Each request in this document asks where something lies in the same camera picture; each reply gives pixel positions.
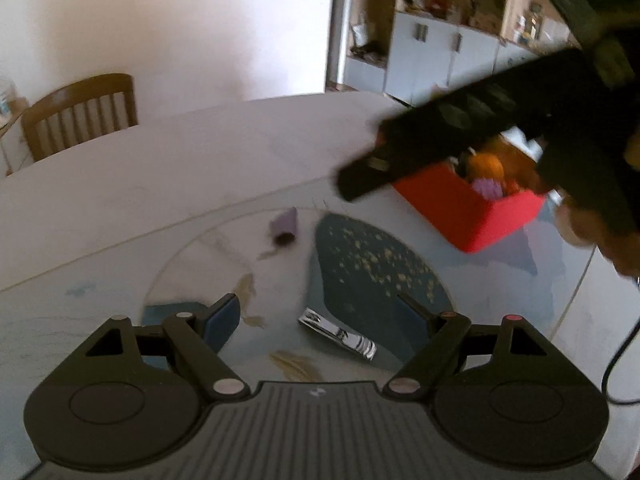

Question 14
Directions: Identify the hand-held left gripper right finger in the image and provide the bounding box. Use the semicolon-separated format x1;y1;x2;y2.
384;292;547;402

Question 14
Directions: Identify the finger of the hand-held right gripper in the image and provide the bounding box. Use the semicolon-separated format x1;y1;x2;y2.
336;147;451;204
376;72;518;158

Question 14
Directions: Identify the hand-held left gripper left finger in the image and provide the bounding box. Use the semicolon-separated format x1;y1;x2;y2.
85;293;251;402

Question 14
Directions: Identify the orange ball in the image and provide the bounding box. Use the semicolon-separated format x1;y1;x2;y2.
465;152;505;183

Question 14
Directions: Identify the silver nail clipper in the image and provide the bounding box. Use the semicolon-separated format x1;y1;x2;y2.
298;308;378;361

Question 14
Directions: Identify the light purple toy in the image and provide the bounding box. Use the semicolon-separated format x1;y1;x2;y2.
472;177;506;201

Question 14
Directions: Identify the small purple cylinder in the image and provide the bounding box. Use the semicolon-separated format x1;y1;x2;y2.
269;207;300;248

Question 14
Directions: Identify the red tin box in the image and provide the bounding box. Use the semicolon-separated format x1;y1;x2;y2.
391;127;549;254

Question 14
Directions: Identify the person's right hand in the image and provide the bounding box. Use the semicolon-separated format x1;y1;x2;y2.
556;190;640;279

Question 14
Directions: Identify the white storage cabinet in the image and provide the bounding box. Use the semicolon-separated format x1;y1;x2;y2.
344;0;583;107

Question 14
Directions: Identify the wooden chair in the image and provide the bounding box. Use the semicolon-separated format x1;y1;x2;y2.
5;73;139;177

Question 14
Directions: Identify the black cable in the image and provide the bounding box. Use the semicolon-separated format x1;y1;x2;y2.
601;274;640;407

